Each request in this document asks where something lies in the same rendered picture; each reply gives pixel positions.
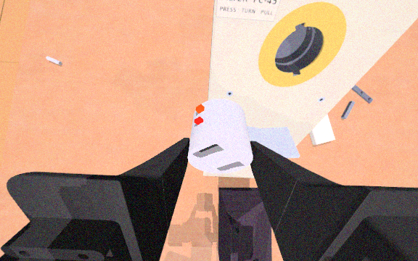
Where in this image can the beige service panel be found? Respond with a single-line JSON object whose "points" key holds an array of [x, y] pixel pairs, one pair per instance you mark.
{"points": [[287, 63]]}

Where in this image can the grey flat bar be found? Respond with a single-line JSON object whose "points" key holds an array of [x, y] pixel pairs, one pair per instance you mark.
{"points": [[347, 109], [362, 94]]}

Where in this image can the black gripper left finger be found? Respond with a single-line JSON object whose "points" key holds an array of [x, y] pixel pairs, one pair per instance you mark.
{"points": [[142, 200]]}

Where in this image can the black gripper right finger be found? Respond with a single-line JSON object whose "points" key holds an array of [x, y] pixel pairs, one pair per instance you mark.
{"points": [[311, 216]]}

